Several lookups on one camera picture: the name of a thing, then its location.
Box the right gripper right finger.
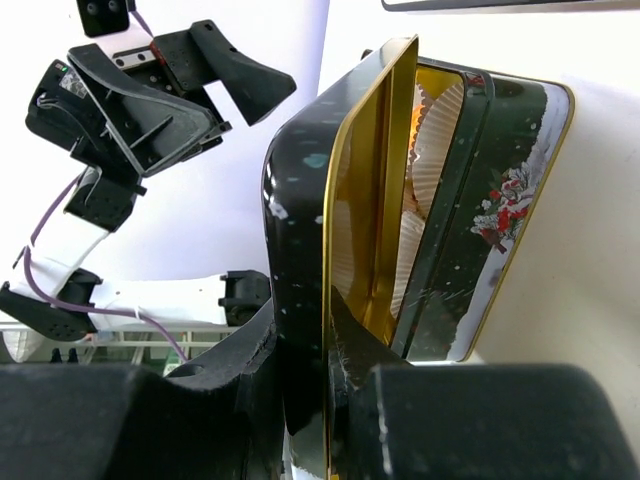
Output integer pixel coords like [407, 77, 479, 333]
[327, 292, 639, 479]

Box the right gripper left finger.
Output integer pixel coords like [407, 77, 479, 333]
[1, 304, 284, 479]

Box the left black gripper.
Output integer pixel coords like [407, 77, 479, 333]
[26, 20, 296, 178]

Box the gold tin lid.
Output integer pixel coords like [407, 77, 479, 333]
[263, 36, 419, 479]

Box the orange cookie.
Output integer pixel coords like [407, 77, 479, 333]
[409, 105, 423, 150]

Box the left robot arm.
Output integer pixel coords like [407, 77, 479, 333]
[1, 20, 296, 342]

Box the bottom-right white paper cup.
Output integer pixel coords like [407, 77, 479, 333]
[390, 211, 425, 319]

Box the top-right white paper cup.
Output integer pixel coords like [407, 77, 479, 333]
[406, 83, 464, 219]

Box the gold square tin box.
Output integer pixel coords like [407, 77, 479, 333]
[391, 57, 575, 363]

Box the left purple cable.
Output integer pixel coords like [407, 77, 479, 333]
[22, 9, 191, 364]

